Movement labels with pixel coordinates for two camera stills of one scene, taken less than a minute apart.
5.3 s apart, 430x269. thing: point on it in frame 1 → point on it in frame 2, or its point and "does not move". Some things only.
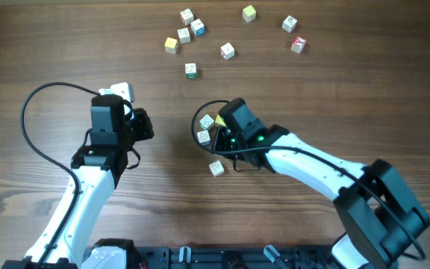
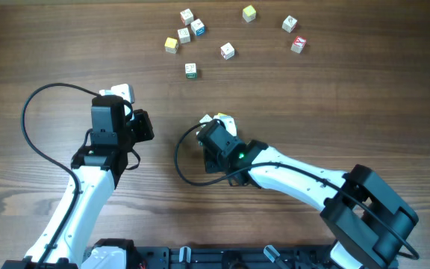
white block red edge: [184, 36] does not move
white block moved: [207, 122] does not move
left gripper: [141, 117] does not move
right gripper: [222, 133] → [211, 164]
